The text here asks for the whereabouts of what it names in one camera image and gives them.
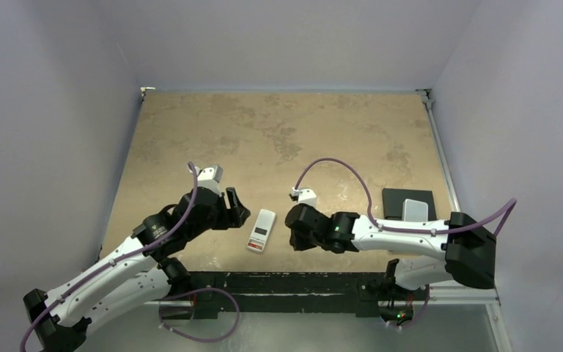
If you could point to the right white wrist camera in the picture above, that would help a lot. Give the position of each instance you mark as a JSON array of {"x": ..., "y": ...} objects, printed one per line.
[{"x": 304, "y": 196}]

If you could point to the aluminium frame rail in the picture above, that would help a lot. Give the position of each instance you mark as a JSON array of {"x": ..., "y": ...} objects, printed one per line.
[{"x": 451, "y": 292}]

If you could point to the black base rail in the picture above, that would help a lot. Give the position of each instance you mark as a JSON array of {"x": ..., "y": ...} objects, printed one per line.
[{"x": 365, "y": 295}]

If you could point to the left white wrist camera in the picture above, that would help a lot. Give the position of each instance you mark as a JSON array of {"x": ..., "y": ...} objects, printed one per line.
[{"x": 208, "y": 177}]

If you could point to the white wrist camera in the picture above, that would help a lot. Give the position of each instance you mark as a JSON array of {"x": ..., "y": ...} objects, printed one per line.
[
  {"x": 304, "y": 196},
  {"x": 208, "y": 177}
]

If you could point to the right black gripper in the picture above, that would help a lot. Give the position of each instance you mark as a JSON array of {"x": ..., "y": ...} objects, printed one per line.
[{"x": 297, "y": 227}]

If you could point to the black perforated box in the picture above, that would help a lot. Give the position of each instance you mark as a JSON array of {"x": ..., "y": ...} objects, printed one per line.
[{"x": 393, "y": 199}]

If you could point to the white red remote control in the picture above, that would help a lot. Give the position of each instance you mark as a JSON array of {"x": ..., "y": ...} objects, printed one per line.
[{"x": 261, "y": 231}]

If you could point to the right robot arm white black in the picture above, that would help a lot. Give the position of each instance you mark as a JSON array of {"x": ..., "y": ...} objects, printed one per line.
[{"x": 458, "y": 249}]

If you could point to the white device on box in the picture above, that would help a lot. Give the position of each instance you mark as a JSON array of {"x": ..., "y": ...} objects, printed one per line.
[{"x": 415, "y": 211}]

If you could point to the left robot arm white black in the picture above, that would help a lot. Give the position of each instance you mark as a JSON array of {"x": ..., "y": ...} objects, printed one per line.
[{"x": 141, "y": 269}]

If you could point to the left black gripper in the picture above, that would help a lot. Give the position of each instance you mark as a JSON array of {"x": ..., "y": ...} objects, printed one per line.
[{"x": 229, "y": 218}]

